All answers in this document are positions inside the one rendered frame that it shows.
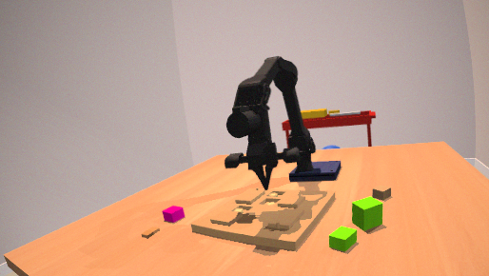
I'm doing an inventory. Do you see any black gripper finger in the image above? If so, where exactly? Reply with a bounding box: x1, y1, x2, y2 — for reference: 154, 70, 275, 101
264, 161, 279, 190
247, 166, 266, 190

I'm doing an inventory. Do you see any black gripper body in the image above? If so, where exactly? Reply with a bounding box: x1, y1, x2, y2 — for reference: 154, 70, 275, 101
225, 129, 301, 169

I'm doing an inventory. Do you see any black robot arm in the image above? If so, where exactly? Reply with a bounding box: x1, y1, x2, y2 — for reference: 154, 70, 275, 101
226, 56, 316, 171

